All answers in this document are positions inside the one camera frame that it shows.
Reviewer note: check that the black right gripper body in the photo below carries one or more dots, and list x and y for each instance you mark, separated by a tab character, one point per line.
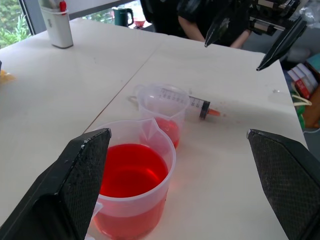
270	23

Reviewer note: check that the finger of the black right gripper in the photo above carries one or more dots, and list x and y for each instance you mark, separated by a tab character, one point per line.
285	42
220	25

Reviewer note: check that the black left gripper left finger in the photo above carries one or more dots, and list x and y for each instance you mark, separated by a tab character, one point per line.
75	175

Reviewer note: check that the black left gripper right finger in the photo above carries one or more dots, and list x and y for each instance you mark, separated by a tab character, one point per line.
287	175

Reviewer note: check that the large beaker with red liquid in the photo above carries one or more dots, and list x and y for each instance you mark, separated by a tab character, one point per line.
135	172

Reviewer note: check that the red bowl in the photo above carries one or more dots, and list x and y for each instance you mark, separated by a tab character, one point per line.
139	23

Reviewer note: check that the clear syringe with orange tip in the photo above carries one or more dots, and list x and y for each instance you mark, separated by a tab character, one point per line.
198	105

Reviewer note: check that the small beaker with red liquid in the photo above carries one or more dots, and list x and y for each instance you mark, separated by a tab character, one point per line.
172	110

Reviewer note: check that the clear plastic bag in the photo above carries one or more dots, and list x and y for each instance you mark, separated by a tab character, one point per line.
310	11

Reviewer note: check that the red book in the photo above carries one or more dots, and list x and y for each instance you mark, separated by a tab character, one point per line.
301	87

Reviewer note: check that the person in black shirt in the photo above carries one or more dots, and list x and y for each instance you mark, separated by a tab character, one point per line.
165	12

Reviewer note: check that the dark green kettle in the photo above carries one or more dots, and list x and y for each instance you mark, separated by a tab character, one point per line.
121	16

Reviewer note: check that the yellow crumpled item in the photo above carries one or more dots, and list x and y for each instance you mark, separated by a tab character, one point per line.
6	76

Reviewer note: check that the white pen holder box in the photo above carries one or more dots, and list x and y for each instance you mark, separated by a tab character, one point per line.
60	30

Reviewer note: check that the red-capped white marker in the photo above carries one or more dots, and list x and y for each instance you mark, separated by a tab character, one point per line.
63	7

